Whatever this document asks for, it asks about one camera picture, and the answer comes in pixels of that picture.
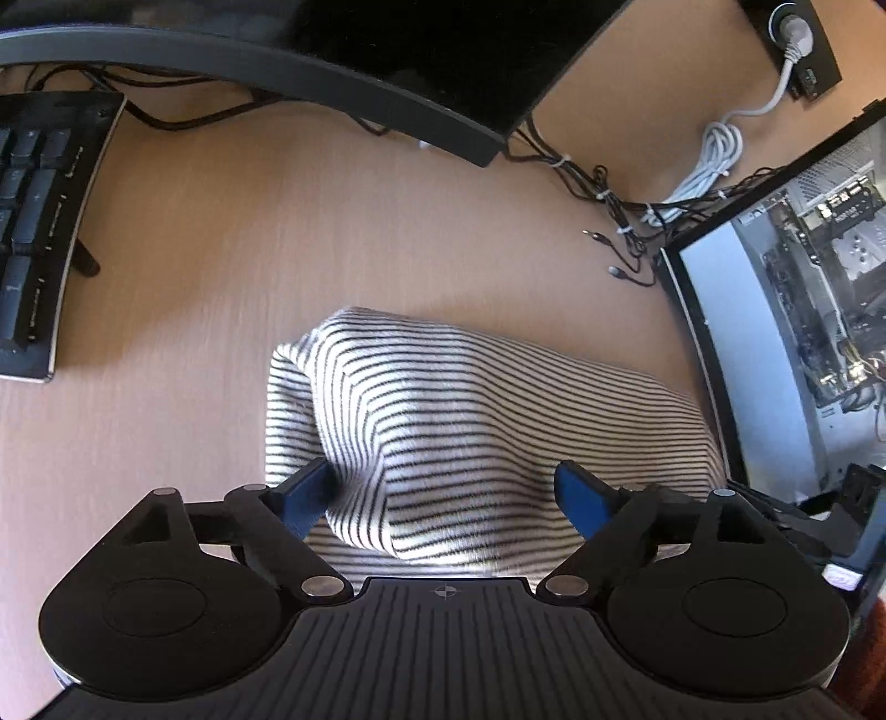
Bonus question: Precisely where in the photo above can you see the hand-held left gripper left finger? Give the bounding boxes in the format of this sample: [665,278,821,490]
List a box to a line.
[111,457,351,609]

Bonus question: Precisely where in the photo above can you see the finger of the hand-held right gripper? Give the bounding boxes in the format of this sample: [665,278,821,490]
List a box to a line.
[744,488,842,555]

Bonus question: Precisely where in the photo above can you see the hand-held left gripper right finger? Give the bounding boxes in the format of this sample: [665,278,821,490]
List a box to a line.
[536,459,769,606]

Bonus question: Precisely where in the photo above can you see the beige striped garment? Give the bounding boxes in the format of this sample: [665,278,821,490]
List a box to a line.
[263,306,728,579]

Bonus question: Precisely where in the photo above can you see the dark red cloth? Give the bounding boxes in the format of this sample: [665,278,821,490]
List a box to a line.
[827,588,886,720]

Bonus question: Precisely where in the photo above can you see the white computer tower case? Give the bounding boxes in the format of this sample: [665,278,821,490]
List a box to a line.
[654,100,886,503]

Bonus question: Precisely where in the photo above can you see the black computer keyboard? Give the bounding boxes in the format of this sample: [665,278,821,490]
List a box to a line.
[0,90,129,383]

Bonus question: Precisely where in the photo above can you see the black curved computer monitor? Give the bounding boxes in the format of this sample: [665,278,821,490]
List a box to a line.
[0,0,632,168]

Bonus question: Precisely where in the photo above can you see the bundle of black cables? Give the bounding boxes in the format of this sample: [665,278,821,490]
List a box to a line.
[0,62,790,288]

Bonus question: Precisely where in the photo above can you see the white power cable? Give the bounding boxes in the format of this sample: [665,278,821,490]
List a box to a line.
[647,14,814,226]

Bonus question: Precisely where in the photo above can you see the black wall socket panel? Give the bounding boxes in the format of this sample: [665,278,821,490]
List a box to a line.
[737,0,843,104]

